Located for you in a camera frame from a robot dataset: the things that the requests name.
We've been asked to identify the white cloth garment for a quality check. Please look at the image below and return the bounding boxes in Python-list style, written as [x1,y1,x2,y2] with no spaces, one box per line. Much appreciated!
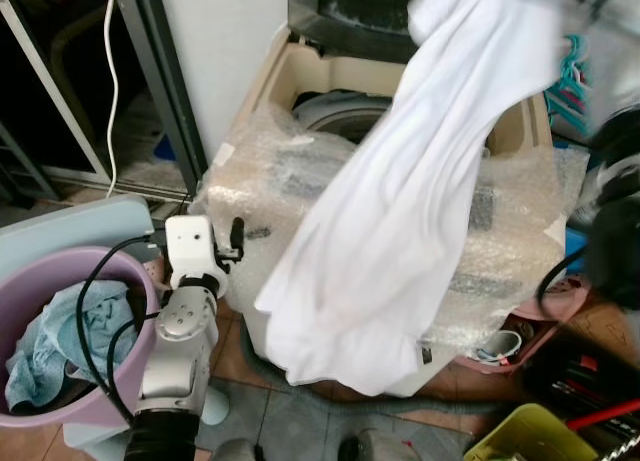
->
[255,0,593,398]

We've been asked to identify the teal clothes hangers bundle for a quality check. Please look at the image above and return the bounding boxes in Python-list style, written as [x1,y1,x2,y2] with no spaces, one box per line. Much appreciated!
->
[544,35,593,124]

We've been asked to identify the clear bubble wrap sheet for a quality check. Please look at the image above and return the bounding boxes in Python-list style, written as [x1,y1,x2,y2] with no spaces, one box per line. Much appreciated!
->
[198,103,591,354]

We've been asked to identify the purple plastic basin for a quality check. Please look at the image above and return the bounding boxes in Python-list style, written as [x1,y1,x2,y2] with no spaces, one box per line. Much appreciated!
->
[0,245,163,429]

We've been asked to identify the light blue towel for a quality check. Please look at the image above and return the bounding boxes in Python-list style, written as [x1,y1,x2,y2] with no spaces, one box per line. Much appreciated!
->
[4,279,139,412]

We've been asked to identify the grey left robot foot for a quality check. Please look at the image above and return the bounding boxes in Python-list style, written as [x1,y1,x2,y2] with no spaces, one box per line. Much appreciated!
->
[204,438,263,461]

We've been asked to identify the grey robot foot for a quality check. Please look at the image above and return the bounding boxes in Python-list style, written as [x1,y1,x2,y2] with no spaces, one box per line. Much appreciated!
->
[204,438,263,461]
[338,428,423,461]

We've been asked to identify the grey right robot foot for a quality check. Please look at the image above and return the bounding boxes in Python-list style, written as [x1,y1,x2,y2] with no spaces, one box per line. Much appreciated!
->
[338,428,423,461]

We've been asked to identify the pink plastic basin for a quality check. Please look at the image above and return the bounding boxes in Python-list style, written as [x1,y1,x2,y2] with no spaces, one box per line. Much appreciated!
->
[452,275,593,374]

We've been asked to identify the black plastic crate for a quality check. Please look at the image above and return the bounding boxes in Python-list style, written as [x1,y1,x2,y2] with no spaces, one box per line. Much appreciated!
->
[518,326,640,454]

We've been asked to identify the white and blue cup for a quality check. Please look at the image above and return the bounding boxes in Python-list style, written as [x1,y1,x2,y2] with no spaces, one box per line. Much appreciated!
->
[476,330,523,366]

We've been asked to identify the yellow-green plastic basket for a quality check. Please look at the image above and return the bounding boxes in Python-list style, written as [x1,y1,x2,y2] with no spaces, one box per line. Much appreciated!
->
[463,402,603,461]

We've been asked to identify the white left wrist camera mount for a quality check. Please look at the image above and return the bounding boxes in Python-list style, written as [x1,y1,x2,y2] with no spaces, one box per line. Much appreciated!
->
[164,215,227,282]

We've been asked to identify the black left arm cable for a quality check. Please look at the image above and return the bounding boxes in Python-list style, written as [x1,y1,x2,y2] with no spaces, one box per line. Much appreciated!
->
[77,234,169,424]

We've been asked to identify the dark metal door frame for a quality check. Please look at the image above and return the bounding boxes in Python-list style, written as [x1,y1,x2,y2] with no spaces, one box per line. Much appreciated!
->
[113,0,209,200]

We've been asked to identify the white hanging cable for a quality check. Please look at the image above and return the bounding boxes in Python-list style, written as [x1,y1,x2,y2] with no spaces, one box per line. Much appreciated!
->
[103,0,122,198]

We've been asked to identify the red handle stick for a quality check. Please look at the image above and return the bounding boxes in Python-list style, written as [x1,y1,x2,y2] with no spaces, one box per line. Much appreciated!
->
[564,398,640,429]

